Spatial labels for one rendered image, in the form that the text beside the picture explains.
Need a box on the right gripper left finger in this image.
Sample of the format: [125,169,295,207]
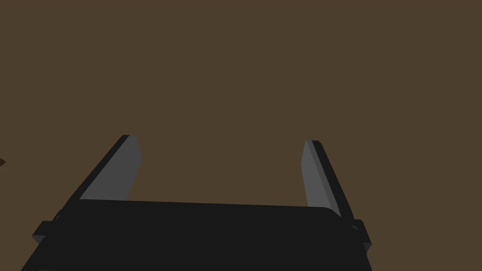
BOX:
[67,134,144,202]

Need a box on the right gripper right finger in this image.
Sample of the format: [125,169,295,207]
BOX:
[300,139,356,221]

